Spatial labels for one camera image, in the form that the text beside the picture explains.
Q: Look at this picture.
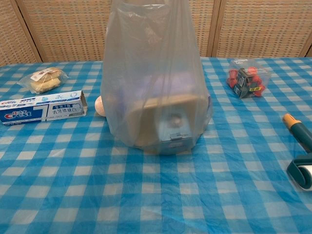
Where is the tan plastic container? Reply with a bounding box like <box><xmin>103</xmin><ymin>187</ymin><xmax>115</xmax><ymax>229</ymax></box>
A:
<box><xmin>127</xmin><ymin>95</ymin><xmax>207</xmax><ymax>155</ymax></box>

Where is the green lint roller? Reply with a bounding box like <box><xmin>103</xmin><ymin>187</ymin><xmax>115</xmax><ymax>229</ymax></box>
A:
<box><xmin>282</xmin><ymin>113</ymin><xmax>312</xmax><ymax>191</ymax></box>

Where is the pink ball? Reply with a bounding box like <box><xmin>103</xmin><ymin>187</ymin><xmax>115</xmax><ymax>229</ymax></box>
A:
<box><xmin>95</xmin><ymin>96</ymin><xmax>106</xmax><ymax>117</ymax></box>

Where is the woven rattan folding screen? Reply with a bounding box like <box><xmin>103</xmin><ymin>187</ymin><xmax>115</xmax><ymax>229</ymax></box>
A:
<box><xmin>0</xmin><ymin>0</ymin><xmax>312</xmax><ymax>67</ymax></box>

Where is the translucent blue plastic bag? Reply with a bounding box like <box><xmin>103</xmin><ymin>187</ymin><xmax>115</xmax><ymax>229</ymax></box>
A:
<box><xmin>100</xmin><ymin>0</ymin><xmax>214</xmax><ymax>155</ymax></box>

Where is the packaged bread in clear wrapper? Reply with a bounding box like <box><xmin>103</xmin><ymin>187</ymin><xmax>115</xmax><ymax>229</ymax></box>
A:
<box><xmin>17</xmin><ymin>67</ymin><xmax>69</xmax><ymax>94</ymax></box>

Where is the purple soft pack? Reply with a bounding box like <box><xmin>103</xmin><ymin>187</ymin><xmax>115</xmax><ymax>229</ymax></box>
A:
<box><xmin>121</xmin><ymin>73</ymin><xmax>195</xmax><ymax>110</ymax></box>

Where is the clear box of red items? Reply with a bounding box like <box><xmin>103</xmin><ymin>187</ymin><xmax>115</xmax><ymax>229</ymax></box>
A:
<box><xmin>226</xmin><ymin>59</ymin><xmax>272</xmax><ymax>99</ymax></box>

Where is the Crest toothpaste box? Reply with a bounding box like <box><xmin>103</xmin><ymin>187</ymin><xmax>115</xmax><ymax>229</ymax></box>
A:
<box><xmin>0</xmin><ymin>90</ymin><xmax>88</xmax><ymax>126</ymax></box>

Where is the small blue carton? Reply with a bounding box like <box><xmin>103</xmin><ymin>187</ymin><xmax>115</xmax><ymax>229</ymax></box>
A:
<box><xmin>156</xmin><ymin>104</ymin><xmax>193</xmax><ymax>155</ymax></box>

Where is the blue checkered tablecloth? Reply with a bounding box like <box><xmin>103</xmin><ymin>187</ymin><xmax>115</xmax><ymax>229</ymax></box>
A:
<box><xmin>0</xmin><ymin>57</ymin><xmax>312</xmax><ymax>234</ymax></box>

